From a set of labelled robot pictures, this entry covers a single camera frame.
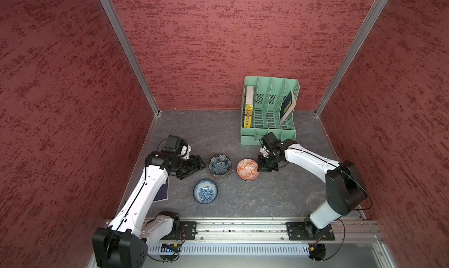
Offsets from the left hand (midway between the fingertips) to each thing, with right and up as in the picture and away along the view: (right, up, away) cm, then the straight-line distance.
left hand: (199, 172), depth 76 cm
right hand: (+28, -3, +10) cm, 30 cm away
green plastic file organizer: (+42, +36, +45) cm, 72 cm away
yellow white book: (+24, +31, +12) cm, 41 cm away
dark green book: (+50, +34, +30) cm, 68 cm away
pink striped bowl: (+10, -4, +7) cm, 13 cm away
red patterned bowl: (+23, -2, +14) cm, 27 cm away
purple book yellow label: (-19, -12, +8) cm, 24 cm away
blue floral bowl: (+1, -12, +9) cm, 15 cm away
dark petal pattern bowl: (+9, +1, +12) cm, 15 cm away
